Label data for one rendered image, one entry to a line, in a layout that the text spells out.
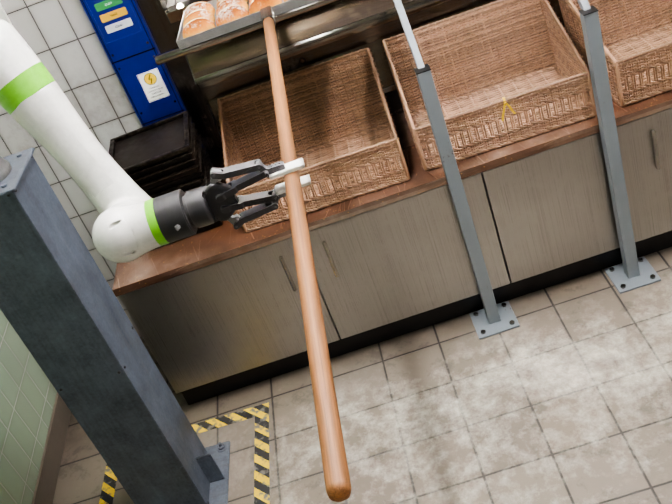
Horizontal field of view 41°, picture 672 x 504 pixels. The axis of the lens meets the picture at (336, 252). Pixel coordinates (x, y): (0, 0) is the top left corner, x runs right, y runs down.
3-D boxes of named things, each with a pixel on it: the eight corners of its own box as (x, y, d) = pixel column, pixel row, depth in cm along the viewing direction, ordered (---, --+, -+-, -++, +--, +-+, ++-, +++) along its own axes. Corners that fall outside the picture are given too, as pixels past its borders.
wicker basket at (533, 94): (400, 109, 316) (378, 39, 301) (554, 58, 310) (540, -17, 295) (423, 174, 276) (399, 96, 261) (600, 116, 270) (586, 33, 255)
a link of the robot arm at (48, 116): (2, 119, 172) (45, 84, 170) (21, 111, 183) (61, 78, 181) (125, 261, 181) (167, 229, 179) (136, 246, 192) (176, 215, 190)
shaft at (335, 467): (356, 501, 103) (348, 485, 102) (331, 509, 104) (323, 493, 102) (275, 25, 247) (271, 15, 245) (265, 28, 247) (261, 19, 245)
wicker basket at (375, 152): (243, 164, 321) (214, 97, 306) (392, 114, 315) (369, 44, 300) (243, 236, 281) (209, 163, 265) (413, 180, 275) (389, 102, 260)
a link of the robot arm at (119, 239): (99, 277, 168) (76, 224, 165) (114, 258, 180) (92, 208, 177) (168, 254, 167) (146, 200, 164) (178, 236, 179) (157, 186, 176)
